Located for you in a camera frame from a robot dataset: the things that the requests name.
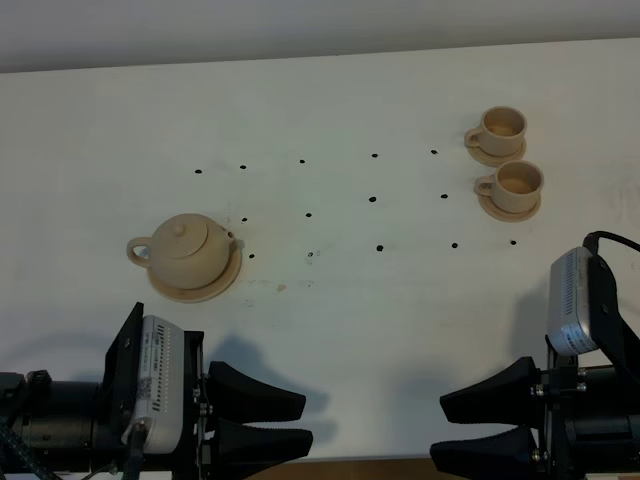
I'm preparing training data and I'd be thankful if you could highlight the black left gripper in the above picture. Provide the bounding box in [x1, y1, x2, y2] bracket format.
[102, 302, 313, 479]

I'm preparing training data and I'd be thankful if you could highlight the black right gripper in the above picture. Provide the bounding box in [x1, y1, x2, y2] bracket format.
[430, 255, 639, 479]

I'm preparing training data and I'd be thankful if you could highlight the beige ceramic teapot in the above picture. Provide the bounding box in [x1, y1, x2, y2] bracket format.
[126, 213, 235, 290]

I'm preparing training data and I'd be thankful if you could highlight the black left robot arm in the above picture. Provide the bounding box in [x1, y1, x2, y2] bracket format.
[1, 304, 313, 479]

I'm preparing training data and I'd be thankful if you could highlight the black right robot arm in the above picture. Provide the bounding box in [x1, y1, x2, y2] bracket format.
[430, 256, 639, 479]

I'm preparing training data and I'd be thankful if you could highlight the beige teapot saucer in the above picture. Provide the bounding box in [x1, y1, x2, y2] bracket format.
[147, 240, 242, 304]

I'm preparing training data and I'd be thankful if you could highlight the near beige cup saucer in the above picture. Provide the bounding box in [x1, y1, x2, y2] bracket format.
[478, 196, 542, 223]

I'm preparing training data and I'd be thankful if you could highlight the beige cup saucer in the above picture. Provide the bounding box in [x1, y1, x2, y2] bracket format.
[478, 196, 542, 223]
[467, 141, 527, 168]

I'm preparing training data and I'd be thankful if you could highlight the near beige teacup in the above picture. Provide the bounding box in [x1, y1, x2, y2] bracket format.
[474, 160, 544, 214]

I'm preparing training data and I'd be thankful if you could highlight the beige teacup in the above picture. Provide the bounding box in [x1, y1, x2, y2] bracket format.
[474, 160, 544, 214]
[464, 106, 527, 157]

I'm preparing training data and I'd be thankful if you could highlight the far beige cup saucer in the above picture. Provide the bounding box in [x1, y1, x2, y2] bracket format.
[467, 141, 527, 168]

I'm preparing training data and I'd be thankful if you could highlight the far beige teacup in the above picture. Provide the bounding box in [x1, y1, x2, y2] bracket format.
[464, 106, 527, 157]

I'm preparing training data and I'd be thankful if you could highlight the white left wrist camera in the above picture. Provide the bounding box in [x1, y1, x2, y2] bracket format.
[131, 315, 184, 455]

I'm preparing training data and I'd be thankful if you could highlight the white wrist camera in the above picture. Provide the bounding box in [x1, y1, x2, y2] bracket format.
[547, 246, 599, 357]
[131, 315, 184, 455]

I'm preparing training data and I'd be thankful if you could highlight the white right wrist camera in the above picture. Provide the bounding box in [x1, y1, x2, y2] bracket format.
[547, 246, 599, 357]

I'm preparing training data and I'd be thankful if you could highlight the black right camera cable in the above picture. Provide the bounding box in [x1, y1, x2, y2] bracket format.
[583, 230, 640, 257]

